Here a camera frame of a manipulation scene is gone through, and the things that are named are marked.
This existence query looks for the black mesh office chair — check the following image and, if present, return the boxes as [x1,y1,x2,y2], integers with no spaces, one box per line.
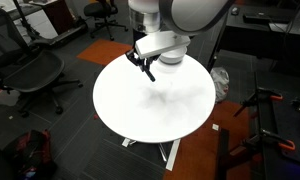
[0,4,84,118]

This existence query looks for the dark brown cabinet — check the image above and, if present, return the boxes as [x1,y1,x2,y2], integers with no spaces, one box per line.
[41,0,76,36]

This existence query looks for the black work table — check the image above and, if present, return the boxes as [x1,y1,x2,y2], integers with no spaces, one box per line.
[254,71,300,180]

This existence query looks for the white table base legs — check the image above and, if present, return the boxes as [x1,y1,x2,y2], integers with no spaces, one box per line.
[121,137,182,172]

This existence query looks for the black electric scooter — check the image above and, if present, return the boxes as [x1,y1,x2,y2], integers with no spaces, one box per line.
[11,0,89,48]

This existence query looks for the red black backpack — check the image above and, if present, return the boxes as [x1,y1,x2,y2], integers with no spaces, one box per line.
[3,129,58,180]

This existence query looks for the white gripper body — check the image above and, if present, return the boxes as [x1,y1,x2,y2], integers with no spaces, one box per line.
[134,31,192,60]

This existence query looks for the orange handled black clamp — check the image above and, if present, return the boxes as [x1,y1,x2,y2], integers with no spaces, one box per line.
[241,128,296,153]
[233,87,284,118]

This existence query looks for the white plastic floor object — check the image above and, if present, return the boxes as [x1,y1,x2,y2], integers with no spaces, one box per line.
[0,88,21,107]

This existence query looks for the grey round bowl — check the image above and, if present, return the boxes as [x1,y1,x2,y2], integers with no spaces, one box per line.
[158,46,188,66]

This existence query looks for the translucent plastic bag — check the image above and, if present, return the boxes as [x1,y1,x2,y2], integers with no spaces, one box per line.
[209,66,230,104]

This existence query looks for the dark grey desk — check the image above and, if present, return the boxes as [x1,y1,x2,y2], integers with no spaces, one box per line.
[206,3,300,73]

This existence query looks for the white cabinet desk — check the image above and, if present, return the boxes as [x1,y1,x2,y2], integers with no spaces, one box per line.
[0,0,59,41]

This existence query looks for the black desk keyboard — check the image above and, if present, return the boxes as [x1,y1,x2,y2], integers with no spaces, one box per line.
[242,12,291,25]

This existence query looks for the black stand post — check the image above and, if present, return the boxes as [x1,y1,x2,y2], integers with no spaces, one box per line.
[216,128,258,180]

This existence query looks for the black swivel office chair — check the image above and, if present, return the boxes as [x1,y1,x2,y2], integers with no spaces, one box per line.
[83,0,129,42]

